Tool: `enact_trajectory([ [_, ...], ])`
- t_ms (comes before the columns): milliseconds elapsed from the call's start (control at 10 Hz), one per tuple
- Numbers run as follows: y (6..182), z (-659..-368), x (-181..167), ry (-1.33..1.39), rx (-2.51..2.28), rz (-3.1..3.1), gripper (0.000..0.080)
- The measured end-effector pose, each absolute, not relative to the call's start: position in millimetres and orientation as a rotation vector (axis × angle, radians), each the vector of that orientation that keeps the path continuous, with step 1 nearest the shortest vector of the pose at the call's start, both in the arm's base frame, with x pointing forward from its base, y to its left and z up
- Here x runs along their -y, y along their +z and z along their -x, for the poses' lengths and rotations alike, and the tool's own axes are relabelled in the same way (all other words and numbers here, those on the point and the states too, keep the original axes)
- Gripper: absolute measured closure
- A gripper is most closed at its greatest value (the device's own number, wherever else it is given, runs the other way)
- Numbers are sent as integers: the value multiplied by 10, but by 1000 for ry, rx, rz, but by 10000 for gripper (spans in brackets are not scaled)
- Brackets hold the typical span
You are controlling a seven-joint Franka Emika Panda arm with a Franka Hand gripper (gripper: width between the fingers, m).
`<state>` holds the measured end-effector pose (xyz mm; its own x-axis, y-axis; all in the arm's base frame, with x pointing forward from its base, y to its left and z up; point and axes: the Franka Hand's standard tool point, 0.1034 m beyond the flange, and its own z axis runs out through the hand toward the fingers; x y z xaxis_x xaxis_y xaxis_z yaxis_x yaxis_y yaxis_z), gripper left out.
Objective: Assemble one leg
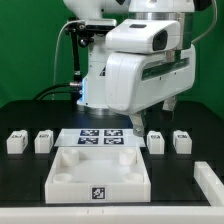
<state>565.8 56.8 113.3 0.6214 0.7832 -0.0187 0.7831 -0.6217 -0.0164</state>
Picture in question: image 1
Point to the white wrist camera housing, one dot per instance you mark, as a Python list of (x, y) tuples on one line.
[(144, 36)]

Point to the white square tabletop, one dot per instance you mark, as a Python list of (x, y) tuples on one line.
[(98, 175)]

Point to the white L-shaped obstacle wall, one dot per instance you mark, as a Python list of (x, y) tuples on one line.
[(208, 181)]

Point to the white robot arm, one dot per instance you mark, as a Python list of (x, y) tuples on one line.
[(182, 11)]

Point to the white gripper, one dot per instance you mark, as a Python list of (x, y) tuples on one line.
[(134, 82)]

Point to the camera on black stand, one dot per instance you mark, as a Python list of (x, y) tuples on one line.
[(82, 34)]

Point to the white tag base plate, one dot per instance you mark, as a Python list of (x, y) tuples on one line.
[(98, 137)]

